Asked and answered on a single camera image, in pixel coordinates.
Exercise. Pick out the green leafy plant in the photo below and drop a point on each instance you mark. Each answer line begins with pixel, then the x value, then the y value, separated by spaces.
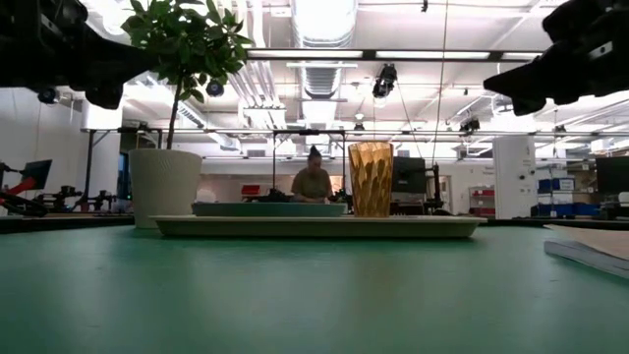
pixel 189 44

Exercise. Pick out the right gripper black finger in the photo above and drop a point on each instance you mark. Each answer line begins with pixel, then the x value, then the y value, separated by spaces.
pixel 533 81

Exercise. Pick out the teal round plate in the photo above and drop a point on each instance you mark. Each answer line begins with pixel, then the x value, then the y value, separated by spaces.
pixel 268 210

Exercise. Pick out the black monitor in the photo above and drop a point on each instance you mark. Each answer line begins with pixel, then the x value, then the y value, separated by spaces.
pixel 409 174
pixel 613 174

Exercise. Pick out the Acadia picture book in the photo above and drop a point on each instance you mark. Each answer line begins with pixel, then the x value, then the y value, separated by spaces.
pixel 594 251

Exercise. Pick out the hanging overhead camera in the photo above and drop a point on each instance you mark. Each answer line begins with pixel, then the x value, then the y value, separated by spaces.
pixel 384 81

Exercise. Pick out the white tall cabinet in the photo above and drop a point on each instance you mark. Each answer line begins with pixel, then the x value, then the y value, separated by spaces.
pixel 513 177

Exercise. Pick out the long ceiling light strip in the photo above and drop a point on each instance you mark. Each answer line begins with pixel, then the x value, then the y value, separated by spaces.
pixel 393 54

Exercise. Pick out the red storage bins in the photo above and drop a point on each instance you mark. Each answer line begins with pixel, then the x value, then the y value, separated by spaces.
pixel 482 201

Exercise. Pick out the silver ceiling duct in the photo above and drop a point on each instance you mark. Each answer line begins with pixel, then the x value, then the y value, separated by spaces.
pixel 322 44

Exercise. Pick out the beige plastic tray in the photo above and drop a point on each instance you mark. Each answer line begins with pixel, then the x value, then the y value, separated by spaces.
pixel 319 227

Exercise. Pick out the amber faceted plastic cup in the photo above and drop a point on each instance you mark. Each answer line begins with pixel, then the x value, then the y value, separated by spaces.
pixel 371 179

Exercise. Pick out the person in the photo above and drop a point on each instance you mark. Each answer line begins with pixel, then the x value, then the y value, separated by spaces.
pixel 312 184

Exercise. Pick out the blue storage bins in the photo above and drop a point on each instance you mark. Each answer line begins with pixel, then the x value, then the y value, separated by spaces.
pixel 560 196

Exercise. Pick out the green table mat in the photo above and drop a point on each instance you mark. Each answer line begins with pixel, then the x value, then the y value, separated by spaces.
pixel 295 295

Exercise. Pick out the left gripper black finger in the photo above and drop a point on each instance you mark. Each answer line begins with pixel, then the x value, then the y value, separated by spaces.
pixel 137 61

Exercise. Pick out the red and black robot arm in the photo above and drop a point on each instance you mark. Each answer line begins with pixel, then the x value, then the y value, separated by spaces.
pixel 22 189

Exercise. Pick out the white ribbed plant pot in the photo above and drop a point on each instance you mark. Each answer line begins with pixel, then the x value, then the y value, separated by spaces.
pixel 164 187

